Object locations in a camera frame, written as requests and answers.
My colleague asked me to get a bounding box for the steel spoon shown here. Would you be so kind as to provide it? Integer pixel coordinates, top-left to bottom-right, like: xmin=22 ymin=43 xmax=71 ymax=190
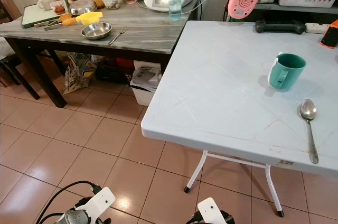
xmin=299 ymin=99 xmax=320 ymax=164

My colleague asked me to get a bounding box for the white mug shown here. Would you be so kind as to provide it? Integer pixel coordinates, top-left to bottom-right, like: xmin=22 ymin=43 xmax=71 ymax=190
xmin=36 ymin=0 xmax=54 ymax=11

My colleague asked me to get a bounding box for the yellow plastic bowl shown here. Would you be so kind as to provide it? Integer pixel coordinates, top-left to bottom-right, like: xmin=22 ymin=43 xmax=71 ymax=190
xmin=76 ymin=12 xmax=104 ymax=26

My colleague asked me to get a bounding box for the clear lidded food container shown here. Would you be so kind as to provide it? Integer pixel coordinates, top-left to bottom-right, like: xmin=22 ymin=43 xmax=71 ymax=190
xmin=102 ymin=0 xmax=125 ymax=10

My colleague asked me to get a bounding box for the small cup with red sauce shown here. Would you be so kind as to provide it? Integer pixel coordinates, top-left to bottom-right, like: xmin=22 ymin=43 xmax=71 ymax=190
xmin=50 ymin=1 xmax=67 ymax=15

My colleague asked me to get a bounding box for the printed snack bag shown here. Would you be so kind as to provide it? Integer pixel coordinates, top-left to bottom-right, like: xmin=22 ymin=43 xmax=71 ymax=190
xmin=63 ymin=52 xmax=97 ymax=96

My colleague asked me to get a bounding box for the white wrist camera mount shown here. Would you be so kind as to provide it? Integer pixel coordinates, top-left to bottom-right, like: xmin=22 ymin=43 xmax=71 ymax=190
xmin=198 ymin=198 xmax=228 ymax=224
xmin=74 ymin=186 xmax=116 ymax=224

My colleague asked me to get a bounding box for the green cutting board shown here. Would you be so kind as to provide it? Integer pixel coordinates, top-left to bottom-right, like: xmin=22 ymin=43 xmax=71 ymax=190
xmin=22 ymin=3 xmax=72 ymax=29

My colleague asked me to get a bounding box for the steel plate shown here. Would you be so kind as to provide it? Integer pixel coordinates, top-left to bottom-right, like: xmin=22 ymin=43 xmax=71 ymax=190
xmin=69 ymin=0 xmax=97 ymax=15

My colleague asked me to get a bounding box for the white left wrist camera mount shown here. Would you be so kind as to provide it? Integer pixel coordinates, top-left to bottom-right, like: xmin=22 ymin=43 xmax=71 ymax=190
xmin=74 ymin=186 xmax=116 ymax=224

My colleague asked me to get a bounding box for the teal ceramic mug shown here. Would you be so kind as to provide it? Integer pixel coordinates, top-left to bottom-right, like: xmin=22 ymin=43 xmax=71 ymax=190
xmin=268 ymin=53 xmax=307 ymax=91

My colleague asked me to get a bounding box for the grey wooden table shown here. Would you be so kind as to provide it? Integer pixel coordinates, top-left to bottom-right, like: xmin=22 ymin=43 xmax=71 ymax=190
xmin=0 ymin=1 xmax=197 ymax=108

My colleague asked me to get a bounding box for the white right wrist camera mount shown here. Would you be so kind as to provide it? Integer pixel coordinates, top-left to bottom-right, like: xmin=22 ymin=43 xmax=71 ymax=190
xmin=198 ymin=198 xmax=228 ymax=224

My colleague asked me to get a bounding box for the white folding table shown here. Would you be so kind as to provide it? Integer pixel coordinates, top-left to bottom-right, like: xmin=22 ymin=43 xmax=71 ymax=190
xmin=141 ymin=21 xmax=338 ymax=218

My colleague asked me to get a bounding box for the orange and black object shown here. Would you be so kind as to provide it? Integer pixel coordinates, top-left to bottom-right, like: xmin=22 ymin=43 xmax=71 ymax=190
xmin=320 ymin=19 xmax=338 ymax=49

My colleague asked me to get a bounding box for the white plastic bin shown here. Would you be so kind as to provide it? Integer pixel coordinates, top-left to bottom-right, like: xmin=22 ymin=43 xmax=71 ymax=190
xmin=130 ymin=60 xmax=164 ymax=107

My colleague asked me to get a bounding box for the white power strip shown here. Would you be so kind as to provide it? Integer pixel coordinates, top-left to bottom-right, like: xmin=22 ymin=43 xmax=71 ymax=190
xmin=305 ymin=22 xmax=331 ymax=34

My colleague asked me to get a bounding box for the steel bowl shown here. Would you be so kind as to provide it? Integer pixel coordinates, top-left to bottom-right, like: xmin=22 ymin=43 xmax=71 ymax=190
xmin=81 ymin=22 xmax=113 ymax=40

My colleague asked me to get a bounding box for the black dumbbell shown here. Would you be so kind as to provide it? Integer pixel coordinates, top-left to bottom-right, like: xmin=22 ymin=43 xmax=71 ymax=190
xmin=255 ymin=20 xmax=306 ymax=34

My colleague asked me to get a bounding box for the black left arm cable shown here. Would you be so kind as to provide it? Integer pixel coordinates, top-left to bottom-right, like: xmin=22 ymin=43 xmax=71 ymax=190
xmin=36 ymin=180 xmax=104 ymax=224

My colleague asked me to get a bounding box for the steel fork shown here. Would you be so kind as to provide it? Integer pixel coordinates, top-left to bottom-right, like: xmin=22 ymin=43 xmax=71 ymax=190
xmin=108 ymin=27 xmax=127 ymax=45

